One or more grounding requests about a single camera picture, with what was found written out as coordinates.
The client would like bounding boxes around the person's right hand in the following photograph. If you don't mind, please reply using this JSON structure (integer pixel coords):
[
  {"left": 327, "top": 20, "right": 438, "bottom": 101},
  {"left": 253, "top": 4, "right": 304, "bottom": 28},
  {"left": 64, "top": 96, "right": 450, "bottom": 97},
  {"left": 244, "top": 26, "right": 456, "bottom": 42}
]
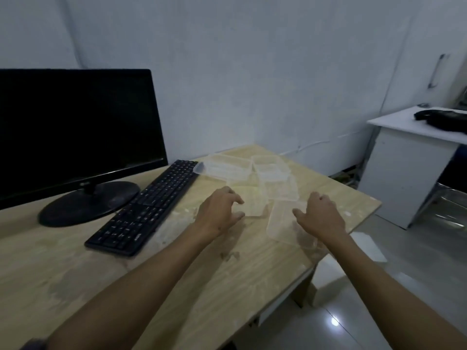
[{"left": 292, "top": 192, "right": 350, "bottom": 246}]

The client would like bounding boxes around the person's left hand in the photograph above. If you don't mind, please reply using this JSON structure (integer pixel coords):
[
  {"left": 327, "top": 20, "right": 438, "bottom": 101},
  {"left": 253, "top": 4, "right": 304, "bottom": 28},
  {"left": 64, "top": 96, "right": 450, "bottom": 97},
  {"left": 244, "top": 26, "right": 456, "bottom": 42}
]
[{"left": 195, "top": 185, "right": 246, "bottom": 241}]

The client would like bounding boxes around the black keyboard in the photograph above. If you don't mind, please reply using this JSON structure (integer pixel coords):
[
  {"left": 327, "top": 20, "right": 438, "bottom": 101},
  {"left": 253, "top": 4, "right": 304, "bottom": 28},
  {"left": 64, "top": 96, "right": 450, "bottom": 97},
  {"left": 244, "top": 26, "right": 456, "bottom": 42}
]
[{"left": 84, "top": 159, "right": 199, "bottom": 259}]

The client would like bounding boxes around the person's right forearm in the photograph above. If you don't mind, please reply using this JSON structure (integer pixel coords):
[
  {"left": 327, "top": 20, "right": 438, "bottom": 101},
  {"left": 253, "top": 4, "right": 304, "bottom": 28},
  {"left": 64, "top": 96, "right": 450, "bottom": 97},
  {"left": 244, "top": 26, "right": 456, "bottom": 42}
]
[{"left": 326, "top": 231, "right": 467, "bottom": 350}]

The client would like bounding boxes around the person's left forearm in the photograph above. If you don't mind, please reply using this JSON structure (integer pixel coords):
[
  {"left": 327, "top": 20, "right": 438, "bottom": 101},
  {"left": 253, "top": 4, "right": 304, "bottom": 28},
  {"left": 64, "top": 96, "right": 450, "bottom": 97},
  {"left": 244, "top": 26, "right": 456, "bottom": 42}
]
[{"left": 47, "top": 224, "right": 216, "bottom": 350}]

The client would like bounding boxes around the dark floor clutter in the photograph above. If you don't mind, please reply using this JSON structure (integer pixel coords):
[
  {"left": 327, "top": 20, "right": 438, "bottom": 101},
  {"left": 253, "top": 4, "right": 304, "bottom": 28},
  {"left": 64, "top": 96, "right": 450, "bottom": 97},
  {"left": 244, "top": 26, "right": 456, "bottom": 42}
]
[{"left": 328, "top": 164, "right": 365, "bottom": 187}]

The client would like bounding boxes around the white floor block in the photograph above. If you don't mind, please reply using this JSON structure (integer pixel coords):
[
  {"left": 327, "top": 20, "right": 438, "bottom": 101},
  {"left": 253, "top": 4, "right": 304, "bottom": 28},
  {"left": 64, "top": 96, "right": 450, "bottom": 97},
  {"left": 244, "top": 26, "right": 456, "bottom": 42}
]
[{"left": 310, "top": 231, "right": 388, "bottom": 307}]

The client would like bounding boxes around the white side desk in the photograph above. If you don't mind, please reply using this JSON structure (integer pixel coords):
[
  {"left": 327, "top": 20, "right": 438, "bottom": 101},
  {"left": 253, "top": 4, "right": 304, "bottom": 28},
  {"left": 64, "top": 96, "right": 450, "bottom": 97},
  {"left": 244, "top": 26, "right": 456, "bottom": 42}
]
[{"left": 357, "top": 105, "right": 467, "bottom": 230}]

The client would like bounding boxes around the black bag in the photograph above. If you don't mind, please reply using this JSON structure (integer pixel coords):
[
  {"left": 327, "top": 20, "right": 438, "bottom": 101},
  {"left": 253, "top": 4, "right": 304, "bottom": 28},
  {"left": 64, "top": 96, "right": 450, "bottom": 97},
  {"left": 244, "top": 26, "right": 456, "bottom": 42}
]
[{"left": 413, "top": 109, "right": 467, "bottom": 135}]

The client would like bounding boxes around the black computer monitor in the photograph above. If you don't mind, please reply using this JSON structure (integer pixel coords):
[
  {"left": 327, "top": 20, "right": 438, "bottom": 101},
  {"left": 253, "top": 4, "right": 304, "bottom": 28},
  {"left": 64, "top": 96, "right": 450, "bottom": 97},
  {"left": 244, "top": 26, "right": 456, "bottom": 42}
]
[{"left": 0, "top": 68, "right": 169, "bottom": 228}]

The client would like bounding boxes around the light wooden table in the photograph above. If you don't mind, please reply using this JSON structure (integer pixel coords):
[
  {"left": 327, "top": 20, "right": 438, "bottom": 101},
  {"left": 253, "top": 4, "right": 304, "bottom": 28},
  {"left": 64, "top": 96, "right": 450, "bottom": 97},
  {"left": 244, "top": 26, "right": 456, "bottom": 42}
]
[{"left": 0, "top": 143, "right": 383, "bottom": 350}]

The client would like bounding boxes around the white wall cable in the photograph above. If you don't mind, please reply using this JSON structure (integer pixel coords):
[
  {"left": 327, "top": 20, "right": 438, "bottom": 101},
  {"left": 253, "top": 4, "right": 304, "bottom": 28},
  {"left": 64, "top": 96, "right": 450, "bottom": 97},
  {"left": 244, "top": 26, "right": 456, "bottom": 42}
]
[{"left": 281, "top": 130, "right": 370, "bottom": 154}]

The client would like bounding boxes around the silver door handle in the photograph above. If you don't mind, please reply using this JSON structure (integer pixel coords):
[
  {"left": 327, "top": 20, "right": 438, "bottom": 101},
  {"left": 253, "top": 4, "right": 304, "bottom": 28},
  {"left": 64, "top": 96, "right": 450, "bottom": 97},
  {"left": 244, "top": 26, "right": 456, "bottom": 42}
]
[{"left": 427, "top": 53, "right": 450, "bottom": 88}]

